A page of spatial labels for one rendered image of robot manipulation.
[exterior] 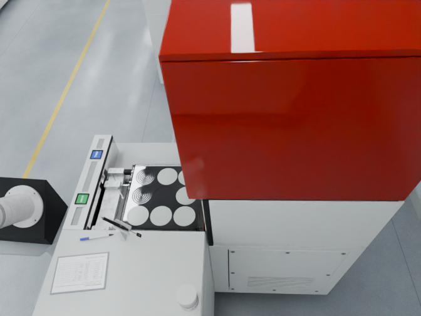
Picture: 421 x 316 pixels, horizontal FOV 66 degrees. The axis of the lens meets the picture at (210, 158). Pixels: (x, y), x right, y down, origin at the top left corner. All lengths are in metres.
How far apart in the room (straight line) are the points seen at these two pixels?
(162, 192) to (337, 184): 0.83
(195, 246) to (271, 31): 0.89
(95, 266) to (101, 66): 2.96
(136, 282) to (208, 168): 0.58
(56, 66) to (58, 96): 0.58
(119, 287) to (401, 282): 1.84
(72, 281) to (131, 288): 0.24
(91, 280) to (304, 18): 1.16
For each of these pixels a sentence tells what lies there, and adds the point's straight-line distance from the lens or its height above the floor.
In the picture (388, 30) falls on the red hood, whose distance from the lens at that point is 0.83.
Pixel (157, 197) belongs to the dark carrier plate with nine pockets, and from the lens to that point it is 1.56.
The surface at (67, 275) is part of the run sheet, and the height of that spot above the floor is 0.97.
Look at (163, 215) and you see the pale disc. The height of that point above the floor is 0.90.
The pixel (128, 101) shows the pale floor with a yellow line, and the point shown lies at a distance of 3.47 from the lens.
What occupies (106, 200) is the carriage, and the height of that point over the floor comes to 0.88.
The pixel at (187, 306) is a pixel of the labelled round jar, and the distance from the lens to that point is 1.21.
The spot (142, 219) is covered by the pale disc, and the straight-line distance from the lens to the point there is 1.52.
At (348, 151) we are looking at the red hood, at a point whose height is 1.49.
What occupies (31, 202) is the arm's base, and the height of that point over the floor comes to 1.02.
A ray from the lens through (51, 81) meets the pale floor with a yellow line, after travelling 4.09.
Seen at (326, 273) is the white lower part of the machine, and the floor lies 0.48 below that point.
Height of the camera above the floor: 2.21
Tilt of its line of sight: 52 degrees down
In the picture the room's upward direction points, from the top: 5 degrees counter-clockwise
